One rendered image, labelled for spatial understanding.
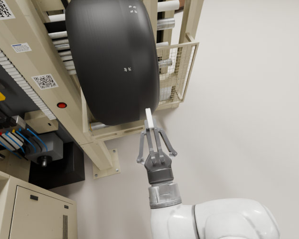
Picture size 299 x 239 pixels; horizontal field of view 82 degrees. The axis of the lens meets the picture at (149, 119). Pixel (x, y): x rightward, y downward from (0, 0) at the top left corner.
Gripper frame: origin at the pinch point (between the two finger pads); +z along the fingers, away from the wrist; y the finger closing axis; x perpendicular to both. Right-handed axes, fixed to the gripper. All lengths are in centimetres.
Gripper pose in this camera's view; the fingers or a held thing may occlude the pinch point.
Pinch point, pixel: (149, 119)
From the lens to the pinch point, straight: 57.2
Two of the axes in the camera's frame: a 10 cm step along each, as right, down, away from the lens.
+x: -0.2, 3.7, 9.3
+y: -9.8, 1.6, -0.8
